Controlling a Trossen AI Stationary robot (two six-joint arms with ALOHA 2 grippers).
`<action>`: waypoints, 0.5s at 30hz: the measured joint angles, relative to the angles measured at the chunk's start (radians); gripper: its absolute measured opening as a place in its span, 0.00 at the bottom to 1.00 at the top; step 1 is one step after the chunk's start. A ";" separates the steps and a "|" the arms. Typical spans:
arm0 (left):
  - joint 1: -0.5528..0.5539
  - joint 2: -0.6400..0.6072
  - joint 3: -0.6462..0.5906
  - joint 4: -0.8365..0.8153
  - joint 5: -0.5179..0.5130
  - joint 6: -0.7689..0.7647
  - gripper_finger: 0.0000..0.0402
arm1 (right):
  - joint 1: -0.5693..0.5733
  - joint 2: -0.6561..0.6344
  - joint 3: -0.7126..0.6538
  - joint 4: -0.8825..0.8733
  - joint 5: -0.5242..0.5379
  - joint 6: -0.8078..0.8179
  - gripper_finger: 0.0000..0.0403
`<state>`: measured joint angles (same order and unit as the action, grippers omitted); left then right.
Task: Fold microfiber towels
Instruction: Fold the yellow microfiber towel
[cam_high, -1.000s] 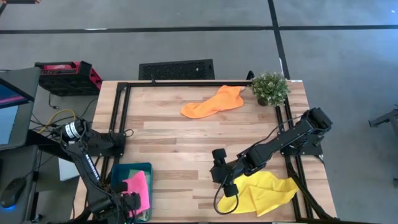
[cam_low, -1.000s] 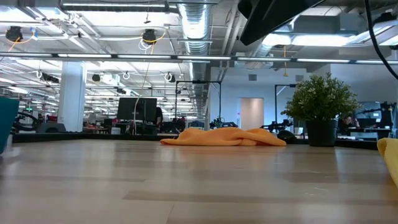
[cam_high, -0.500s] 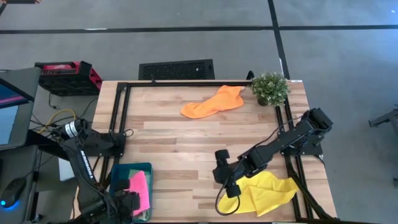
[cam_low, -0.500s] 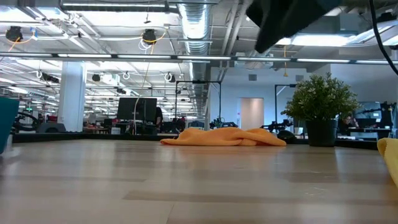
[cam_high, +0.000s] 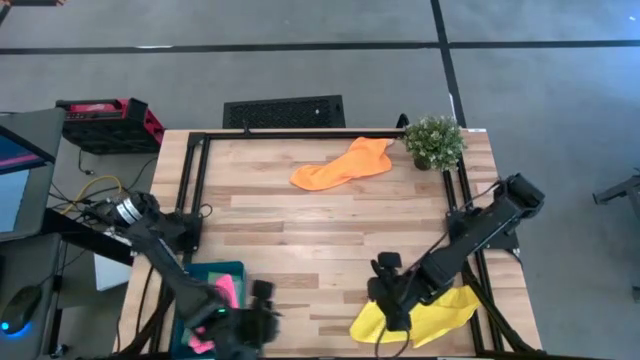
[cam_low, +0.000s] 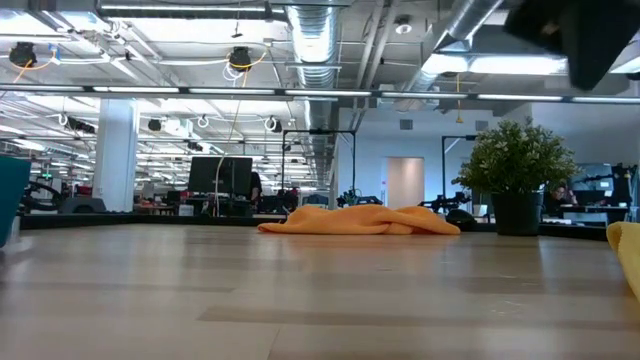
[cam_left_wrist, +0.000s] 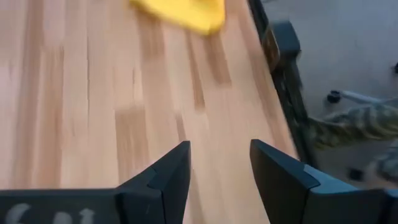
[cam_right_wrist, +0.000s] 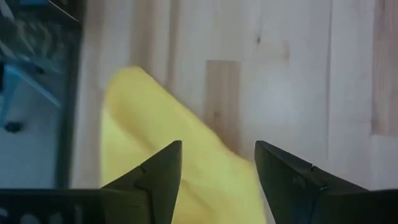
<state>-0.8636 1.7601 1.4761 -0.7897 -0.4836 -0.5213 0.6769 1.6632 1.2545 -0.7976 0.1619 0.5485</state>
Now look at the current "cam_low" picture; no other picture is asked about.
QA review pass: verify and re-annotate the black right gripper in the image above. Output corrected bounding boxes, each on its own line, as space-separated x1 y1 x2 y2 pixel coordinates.
504 0 640 91

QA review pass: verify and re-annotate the yellow microfiber towel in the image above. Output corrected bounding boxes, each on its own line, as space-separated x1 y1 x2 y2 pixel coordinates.
606 221 640 301

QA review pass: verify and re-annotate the orange microfiber towel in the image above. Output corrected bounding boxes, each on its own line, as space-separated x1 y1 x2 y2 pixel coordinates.
257 203 461 236

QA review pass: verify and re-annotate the green potted plant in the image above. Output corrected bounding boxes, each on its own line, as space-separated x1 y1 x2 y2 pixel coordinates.
452 117 581 237

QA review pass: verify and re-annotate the person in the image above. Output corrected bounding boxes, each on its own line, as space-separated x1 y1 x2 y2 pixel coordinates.
249 171 264 211
544 182 579 216

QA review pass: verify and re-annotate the black dome-shaped object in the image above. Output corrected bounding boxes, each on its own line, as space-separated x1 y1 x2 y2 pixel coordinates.
444 208 479 232

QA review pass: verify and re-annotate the black ceiling-mounted device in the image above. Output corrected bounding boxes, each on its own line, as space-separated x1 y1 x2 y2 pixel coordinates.
228 45 254 72
9 42 37 68

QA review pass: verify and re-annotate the black background monitor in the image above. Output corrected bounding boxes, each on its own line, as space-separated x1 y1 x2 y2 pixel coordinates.
188 156 254 196

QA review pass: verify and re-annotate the long linear ceiling light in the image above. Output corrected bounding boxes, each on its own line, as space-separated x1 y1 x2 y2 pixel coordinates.
0 84 640 105

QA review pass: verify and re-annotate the white building column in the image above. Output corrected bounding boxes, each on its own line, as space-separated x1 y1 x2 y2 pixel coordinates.
93 97 140 212

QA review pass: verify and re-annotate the teal plastic bin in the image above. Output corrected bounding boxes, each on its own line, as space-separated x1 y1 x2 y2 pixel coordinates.
0 155 32 250

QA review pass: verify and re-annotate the black metal stand frame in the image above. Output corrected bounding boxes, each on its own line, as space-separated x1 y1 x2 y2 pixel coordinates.
440 133 479 201
281 128 357 206

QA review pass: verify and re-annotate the silver ventilation duct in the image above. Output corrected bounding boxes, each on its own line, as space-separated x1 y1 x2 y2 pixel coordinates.
285 4 342 151

